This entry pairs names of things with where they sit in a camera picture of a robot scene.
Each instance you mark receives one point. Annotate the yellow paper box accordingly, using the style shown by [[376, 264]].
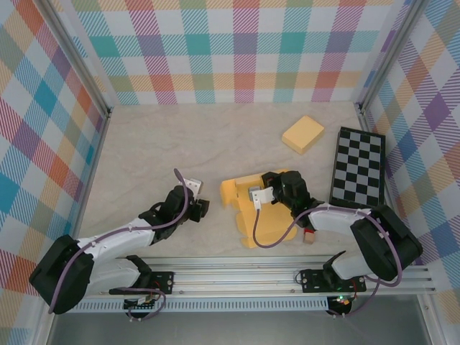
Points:
[[302, 134], [269, 223]]

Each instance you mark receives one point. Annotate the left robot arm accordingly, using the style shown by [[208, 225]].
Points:
[[115, 239]]

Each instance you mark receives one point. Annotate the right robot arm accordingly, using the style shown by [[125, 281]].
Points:
[[338, 219]]

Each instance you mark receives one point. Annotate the small wooden cube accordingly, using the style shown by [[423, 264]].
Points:
[[309, 238]]

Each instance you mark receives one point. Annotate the black and grey checkerboard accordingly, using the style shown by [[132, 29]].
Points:
[[355, 165]]

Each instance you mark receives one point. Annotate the small circuit board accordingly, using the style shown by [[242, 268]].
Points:
[[341, 301], [142, 303]]

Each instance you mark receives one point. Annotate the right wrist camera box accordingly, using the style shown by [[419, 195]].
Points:
[[260, 197]]

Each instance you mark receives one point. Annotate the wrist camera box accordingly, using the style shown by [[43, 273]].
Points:
[[260, 197], [194, 185]]

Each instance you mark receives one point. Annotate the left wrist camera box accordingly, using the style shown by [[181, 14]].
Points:
[[194, 185]]

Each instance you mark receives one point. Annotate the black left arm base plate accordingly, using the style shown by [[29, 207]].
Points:
[[163, 282]]

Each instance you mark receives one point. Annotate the aluminium side rail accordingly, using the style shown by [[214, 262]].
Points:
[[88, 187], [390, 194]]

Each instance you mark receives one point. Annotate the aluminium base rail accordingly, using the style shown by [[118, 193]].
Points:
[[233, 278]]

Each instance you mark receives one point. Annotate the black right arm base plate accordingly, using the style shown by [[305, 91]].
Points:
[[311, 280]]

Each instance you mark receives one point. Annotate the aluminium corner post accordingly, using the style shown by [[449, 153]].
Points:
[[75, 61], [390, 57]]

